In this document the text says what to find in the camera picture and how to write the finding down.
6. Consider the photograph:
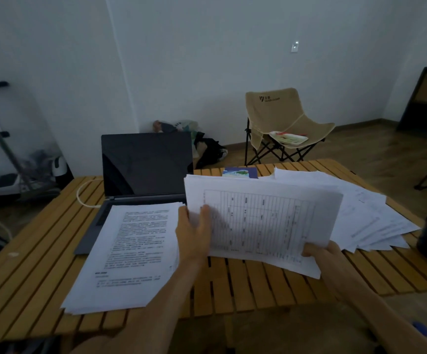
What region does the red and white booklet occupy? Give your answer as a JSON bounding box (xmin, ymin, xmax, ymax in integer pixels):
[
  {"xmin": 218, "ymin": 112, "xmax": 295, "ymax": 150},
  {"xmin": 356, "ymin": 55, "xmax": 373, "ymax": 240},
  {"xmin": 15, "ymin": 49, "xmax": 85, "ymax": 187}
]
[{"xmin": 269, "ymin": 130, "xmax": 309, "ymax": 146}]

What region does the sorted text document stack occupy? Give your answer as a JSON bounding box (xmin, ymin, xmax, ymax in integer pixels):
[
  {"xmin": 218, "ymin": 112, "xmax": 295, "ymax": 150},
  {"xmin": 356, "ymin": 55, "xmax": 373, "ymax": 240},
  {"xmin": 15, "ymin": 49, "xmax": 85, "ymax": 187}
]
[{"xmin": 61, "ymin": 202, "xmax": 185, "ymax": 316}]

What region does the wooden slatted table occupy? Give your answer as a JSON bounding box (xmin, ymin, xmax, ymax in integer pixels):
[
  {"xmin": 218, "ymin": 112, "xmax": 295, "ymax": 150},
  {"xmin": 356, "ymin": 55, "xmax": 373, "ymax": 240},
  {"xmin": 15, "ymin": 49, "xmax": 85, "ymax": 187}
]
[{"xmin": 0, "ymin": 158, "xmax": 427, "ymax": 345}]

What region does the blue booklet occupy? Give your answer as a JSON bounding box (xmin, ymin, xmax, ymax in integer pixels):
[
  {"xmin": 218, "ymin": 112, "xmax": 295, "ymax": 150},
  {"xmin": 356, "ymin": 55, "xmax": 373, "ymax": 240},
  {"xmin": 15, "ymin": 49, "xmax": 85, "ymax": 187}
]
[{"xmin": 222, "ymin": 166, "xmax": 259, "ymax": 179}]

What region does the white and black appliance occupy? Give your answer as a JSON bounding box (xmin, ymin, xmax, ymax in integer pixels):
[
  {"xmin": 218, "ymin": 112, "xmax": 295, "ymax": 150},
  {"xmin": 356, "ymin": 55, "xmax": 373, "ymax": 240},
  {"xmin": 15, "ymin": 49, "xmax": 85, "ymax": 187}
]
[{"xmin": 0, "ymin": 154, "xmax": 75, "ymax": 203}]

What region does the grey backpack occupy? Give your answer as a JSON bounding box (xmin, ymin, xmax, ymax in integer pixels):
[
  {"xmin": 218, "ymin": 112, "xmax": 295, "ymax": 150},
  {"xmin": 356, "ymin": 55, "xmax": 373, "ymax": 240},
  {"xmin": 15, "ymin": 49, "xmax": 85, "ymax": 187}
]
[{"xmin": 0, "ymin": 333, "xmax": 65, "ymax": 354}]

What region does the pile of white papers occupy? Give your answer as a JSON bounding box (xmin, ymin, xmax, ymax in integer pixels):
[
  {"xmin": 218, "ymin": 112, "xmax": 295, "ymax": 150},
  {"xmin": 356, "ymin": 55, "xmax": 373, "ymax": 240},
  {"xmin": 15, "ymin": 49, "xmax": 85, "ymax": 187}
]
[{"xmin": 274, "ymin": 167, "xmax": 421, "ymax": 254}]

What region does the person's right forearm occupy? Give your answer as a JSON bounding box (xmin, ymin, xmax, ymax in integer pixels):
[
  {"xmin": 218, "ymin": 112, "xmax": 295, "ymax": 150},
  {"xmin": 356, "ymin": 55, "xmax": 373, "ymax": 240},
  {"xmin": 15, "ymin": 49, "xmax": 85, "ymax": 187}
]
[{"xmin": 340, "ymin": 280, "xmax": 427, "ymax": 354}]

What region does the black shelf unit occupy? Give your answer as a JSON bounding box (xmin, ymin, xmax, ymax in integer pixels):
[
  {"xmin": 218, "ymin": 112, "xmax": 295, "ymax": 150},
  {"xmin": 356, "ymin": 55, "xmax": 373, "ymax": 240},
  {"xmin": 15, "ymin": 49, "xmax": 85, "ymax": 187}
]
[{"xmin": 396, "ymin": 36, "xmax": 427, "ymax": 135}]

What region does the person's left forearm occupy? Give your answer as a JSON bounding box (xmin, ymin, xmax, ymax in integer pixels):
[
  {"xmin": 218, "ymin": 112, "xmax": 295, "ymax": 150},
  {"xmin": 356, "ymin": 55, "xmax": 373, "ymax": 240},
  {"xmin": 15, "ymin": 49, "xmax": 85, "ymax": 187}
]
[{"xmin": 69, "ymin": 258, "xmax": 208, "ymax": 354}]

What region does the white charging cable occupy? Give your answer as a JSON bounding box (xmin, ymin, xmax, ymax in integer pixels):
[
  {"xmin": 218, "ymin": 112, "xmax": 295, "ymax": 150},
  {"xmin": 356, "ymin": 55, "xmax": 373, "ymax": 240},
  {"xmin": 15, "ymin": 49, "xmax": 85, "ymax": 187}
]
[{"xmin": 76, "ymin": 178, "xmax": 105, "ymax": 209}]

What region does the thin stack of sorted sheets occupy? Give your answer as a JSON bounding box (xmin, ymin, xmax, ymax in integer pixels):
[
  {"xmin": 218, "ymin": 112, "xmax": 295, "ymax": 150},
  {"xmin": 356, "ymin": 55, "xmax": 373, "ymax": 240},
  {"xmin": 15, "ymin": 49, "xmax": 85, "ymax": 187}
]
[{"xmin": 183, "ymin": 174, "xmax": 344, "ymax": 280}]

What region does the grey laptop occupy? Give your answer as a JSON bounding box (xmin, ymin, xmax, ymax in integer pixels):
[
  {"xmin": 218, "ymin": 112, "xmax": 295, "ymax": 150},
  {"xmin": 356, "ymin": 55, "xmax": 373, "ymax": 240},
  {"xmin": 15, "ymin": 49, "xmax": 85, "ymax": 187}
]
[{"xmin": 74, "ymin": 132, "xmax": 195, "ymax": 256}]

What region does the person's left hand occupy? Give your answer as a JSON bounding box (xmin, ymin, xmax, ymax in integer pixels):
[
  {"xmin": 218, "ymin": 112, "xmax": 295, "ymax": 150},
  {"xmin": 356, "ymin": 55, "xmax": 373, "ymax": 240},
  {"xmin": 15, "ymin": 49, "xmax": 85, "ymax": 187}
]
[{"xmin": 175, "ymin": 204, "xmax": 213, "ymax": 265}]

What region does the person's right hand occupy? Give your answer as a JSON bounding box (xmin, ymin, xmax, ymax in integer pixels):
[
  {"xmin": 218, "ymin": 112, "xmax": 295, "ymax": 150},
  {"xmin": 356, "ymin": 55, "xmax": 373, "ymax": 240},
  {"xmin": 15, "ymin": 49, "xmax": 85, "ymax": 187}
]
[{"xmin": 301, "ymin": 240, "xmax": 364, "ymax": 302}]

